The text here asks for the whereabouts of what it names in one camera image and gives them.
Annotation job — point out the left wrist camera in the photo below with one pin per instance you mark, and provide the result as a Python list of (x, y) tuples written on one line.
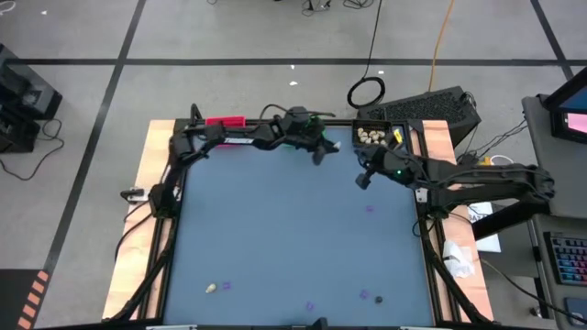
[(299, 114)]

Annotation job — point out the red plastic basket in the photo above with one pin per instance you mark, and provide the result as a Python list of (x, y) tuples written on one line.
[(224, 121)]

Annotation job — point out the backlit keyboard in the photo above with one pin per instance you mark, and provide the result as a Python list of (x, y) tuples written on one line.
[(571, 259)]

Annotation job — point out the green plastic basket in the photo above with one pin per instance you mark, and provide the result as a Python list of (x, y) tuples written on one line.
[(323, 130)]

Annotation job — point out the wooden side board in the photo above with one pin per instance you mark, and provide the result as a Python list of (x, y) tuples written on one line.
[(128, 275), (435, 135)]

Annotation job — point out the grey desk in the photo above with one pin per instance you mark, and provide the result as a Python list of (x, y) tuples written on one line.
[(541, 137)]

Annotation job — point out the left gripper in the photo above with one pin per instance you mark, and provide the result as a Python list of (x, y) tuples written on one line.
[(309, 136)]

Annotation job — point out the yellow plug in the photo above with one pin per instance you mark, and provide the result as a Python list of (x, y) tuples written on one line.
[(486, 161)]

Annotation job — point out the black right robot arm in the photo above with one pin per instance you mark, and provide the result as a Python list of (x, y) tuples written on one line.
[(481, 176)]

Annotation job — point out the black equipment cart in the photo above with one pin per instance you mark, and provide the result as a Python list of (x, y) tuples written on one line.
[(23, 101)]

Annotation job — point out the white crumpled paper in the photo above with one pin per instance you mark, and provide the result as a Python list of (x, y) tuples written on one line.
[(458, 259)]

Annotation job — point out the black plastic basket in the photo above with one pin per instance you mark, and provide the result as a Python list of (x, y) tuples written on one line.
[(354, 124)]

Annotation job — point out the white metal bracket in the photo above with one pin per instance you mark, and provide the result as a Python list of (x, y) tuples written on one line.
[(134, 194), (421, 195)]

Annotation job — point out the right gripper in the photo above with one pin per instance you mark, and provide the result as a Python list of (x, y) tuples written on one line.
[(378, 164)]

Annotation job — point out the black frame strut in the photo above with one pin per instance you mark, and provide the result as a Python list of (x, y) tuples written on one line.
[(451, 284), (147, 275)]

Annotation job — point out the white printed sheet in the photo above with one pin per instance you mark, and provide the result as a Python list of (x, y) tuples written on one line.
[(481, 213)]

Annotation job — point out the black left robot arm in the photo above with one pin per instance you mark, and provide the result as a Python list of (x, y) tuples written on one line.
[(238, 139)]

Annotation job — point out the computer monitor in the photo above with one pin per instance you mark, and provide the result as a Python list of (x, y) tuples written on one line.
[(573, 121)]

